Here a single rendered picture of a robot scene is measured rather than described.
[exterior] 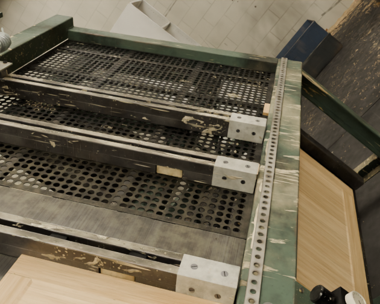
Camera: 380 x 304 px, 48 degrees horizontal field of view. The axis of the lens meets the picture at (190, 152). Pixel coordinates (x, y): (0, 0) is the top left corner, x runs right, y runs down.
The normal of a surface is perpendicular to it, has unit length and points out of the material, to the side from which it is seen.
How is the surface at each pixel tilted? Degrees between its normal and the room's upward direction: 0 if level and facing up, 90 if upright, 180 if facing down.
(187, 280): 90
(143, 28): 90
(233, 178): 90
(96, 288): 59
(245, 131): 90
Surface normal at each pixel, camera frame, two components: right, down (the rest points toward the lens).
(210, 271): 0.08, -0.84
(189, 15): -0.12, 0.39
